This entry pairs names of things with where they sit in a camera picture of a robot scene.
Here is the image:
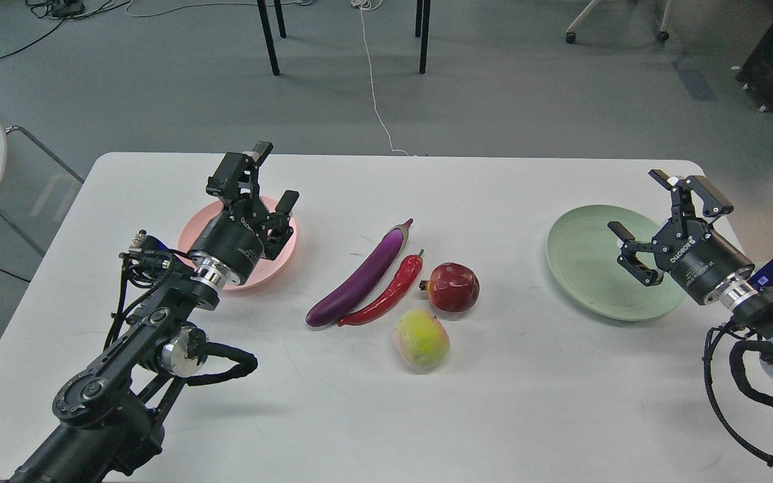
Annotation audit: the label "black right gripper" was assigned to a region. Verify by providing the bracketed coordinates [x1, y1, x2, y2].
[607, 169, 755, 305]

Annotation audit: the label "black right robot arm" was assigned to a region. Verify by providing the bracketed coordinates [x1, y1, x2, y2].
[607, 169, 773, 467]

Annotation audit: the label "pink plate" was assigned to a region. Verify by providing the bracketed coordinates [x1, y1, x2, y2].
[178, 196, 298, 291]

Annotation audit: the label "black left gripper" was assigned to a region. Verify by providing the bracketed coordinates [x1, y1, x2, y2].
[189, 142, 299, 285]

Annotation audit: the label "red pomegranate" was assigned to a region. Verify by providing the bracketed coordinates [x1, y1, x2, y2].
[418, 262, 480, 314]

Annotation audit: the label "white office chair base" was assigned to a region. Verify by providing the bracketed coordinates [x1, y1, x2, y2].
[562, 1, 677, 46]

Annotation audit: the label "white floor cable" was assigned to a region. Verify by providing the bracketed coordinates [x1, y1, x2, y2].
[350, 0, 421, 157]

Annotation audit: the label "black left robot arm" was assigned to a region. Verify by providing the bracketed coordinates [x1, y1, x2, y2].
[10, 142, 299, 482]

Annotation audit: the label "green plate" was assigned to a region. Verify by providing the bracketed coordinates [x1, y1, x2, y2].
[546, 205, 685, 321]

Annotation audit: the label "black floor cables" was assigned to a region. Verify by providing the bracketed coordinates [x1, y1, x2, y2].
[0, 0, 132, 72]

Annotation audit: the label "red chili pepper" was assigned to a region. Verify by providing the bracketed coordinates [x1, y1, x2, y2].
[338, 250, 425, 327]

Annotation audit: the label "black table leg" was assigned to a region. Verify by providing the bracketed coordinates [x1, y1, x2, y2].
[415, 0, 431, 74]
[256, 0, 287, 76]

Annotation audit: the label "purple eggplant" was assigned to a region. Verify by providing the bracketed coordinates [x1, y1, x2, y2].
[305, 218, 414, 328]

